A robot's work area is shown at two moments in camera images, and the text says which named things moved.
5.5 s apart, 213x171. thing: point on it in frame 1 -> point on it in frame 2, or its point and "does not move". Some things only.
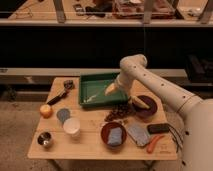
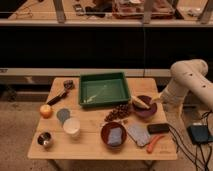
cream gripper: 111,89 -> 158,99
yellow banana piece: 137,100 does not move
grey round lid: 63,114 does not move
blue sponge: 115,136 does not move
